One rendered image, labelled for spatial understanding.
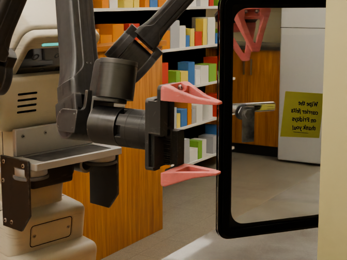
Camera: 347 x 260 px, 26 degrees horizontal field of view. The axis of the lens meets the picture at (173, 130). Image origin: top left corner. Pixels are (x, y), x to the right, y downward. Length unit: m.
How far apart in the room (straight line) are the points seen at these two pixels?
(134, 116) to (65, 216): 0.78
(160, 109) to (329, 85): 0.23
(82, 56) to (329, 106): 0.39
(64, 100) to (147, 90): 3.13
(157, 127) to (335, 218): 0.28
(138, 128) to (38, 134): 0.66
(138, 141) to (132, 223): 3.26
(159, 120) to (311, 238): 0.51
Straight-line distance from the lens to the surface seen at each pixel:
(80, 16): 1.22
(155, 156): 1.05
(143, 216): 4.39
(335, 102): 1.05
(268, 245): 1.39
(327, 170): 1.07
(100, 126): 1.09
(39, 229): 1.78
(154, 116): 1.03
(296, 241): 1.42
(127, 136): 1.07
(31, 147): 1.69
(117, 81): 1.09
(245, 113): 1.19
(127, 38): 1.77
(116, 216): 4.16
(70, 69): 1.18
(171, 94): 1.02
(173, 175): 1.04
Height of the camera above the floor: 1.38
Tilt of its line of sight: 10 degrees down
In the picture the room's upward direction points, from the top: straight up
